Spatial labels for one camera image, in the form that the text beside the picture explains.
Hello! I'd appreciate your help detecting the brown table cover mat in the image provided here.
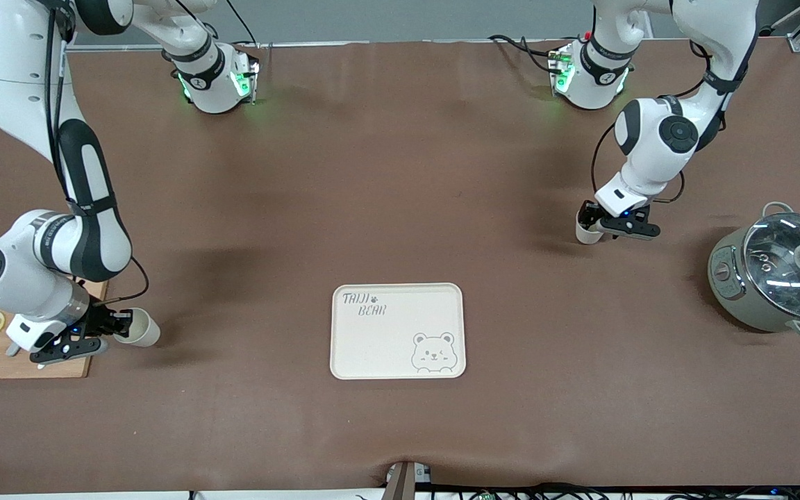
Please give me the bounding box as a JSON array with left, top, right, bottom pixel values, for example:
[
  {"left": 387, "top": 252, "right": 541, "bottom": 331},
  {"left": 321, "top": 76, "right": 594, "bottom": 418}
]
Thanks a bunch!
[{"left": 0, "top": 38, "right": 800, "bottom": 495}]

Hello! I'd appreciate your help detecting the thin black base cable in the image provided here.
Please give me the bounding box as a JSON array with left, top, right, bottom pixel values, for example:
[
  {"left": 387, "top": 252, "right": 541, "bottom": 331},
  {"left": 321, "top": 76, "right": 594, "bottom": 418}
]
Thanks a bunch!
[{"left": 223, "top": 0, "right": 265, "bottom": 48}]

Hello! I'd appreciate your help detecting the black base cable bundle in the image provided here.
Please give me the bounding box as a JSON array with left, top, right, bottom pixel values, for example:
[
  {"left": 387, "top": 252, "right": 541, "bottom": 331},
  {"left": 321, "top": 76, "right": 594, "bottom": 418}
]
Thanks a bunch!
[{"left": 488, "top": 33, "right": 565, "bottom": 74}]

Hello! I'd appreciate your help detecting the wooden cutting board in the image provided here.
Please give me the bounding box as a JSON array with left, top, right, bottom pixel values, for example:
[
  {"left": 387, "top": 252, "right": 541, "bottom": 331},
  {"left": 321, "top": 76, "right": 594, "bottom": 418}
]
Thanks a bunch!
[{"left": 0, "top": 278, "right": 108, "bottom": 380}]

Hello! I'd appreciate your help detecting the grey-green cooking pot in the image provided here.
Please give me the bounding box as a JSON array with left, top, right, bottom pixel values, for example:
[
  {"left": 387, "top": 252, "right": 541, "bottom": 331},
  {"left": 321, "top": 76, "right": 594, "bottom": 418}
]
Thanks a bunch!
[{"left": 708, "top": 201, "right": 800, "bottom": 341}]

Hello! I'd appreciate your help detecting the white IKEA cup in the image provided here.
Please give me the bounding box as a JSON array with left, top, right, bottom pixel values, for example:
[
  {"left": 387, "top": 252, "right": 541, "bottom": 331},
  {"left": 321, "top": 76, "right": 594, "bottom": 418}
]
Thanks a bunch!
[
  {"left": 112, "top": 308, "right": 162, "bottom": 349},
  {"left": 575, "top": 208, "right": 608, "bottom": 246}
]

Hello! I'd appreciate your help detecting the cream bear print tray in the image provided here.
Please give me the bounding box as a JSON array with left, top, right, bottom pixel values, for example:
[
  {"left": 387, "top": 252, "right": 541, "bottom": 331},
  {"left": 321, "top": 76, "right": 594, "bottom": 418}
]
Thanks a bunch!
[{"left": 330, "top": 283, "right": 467, "bottom": 381}]

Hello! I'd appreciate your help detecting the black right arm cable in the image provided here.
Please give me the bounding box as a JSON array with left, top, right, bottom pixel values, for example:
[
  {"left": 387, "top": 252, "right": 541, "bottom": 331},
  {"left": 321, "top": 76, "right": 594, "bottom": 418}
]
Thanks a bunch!
[{"left": 44, "top": 0, "right": 151, "bottom": 307}]

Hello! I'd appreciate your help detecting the glass pot lid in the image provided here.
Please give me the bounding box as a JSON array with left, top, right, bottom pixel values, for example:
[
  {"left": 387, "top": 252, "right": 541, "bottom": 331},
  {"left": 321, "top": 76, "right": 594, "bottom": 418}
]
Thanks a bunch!
[{"left": 742, "top": 212, "right": 800, "bottom": 320}]

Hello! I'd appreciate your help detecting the brown camera mount post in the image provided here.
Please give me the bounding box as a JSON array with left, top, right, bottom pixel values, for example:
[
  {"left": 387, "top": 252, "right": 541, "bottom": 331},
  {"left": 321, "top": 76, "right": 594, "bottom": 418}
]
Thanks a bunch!
[{"left": 383, "top": 460, "right": 433, "bottom": 500}]

